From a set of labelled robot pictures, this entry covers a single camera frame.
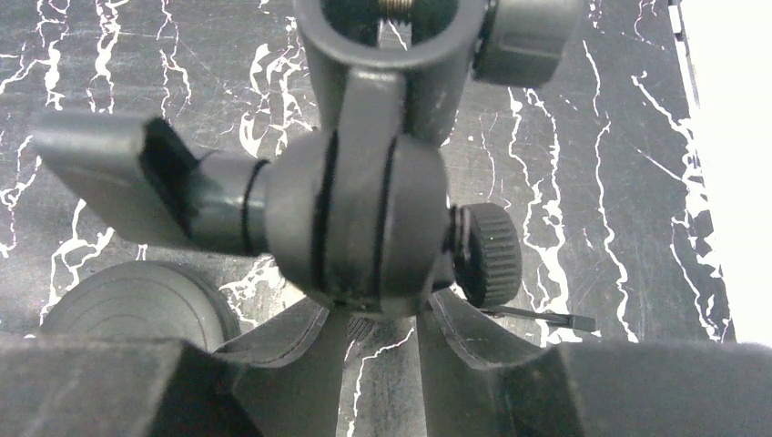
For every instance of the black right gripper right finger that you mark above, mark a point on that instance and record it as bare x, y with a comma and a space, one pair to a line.
479, 379

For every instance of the black round-base microphone stand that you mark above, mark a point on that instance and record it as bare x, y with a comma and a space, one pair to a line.
145, 299

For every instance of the small black tripod stand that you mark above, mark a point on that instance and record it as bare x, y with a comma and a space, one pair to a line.
354, 212

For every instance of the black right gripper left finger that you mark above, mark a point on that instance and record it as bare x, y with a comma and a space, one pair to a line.
281, 379

